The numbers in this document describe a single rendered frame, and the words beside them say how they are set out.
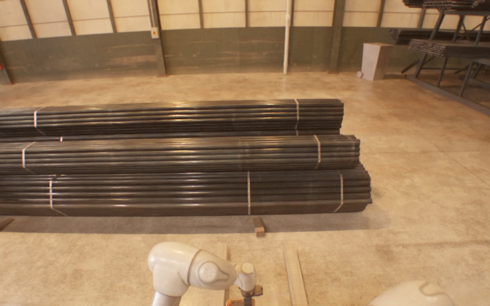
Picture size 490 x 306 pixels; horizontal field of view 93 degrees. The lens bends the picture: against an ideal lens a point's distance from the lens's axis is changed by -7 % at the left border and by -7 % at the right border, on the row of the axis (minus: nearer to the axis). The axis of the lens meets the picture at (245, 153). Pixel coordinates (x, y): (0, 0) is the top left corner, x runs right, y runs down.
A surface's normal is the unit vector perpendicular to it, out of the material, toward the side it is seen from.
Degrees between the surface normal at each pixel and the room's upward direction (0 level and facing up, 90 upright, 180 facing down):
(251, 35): 90
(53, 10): 90
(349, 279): 0
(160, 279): 47
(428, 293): 11
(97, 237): 0
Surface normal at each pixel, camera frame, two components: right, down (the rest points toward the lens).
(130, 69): 0.00, 0.49
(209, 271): -0.04, -0.44
